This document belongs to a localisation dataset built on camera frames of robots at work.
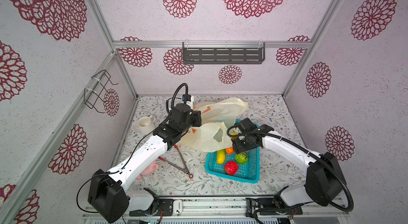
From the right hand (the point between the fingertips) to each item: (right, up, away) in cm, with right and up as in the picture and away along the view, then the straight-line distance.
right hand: (239, 144), depth 85 cm
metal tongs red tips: (-29, -13, -2) cm, 32 cm away
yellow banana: (-6, +8, -16) cm, 19 cm away
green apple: (+1, -7, -2) cm, 7 cm away
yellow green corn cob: (-10, -7, +2) cm, 12 cm away
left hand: (-21, +16, -7) cm, 28 cm away
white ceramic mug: (-54, +10, +12) cm, 56 cm away
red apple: (-5, -10, -6) cm, 13 cm away
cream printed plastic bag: (-14, +7, -14) cm, 21 cm away
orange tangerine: (-5, -4, +2) cm, 6 cm away
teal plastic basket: (-14, -12, +2) cm, 19 cm away
